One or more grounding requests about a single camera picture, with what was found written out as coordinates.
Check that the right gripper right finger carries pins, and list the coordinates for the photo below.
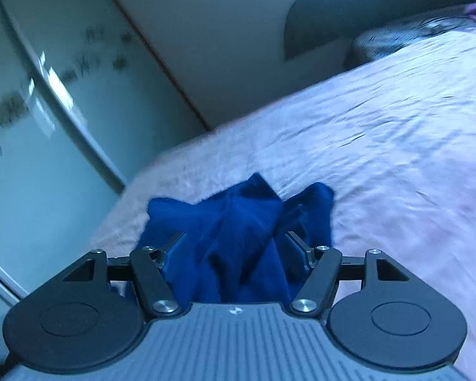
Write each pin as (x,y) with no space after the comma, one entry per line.
(317,293)

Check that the dark blue knit sweater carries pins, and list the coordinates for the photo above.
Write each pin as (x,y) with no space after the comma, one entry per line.
(232,247)

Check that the beige wrinkled bed sheet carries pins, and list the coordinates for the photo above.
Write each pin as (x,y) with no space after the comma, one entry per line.
(396,141)

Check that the glass sliding wardrobe door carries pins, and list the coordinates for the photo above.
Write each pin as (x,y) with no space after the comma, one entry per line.
(85,104)

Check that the patterned pillow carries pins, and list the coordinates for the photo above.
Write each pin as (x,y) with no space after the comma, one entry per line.
(379,43)

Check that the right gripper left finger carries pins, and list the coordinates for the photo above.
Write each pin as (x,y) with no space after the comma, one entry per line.
(148,264)

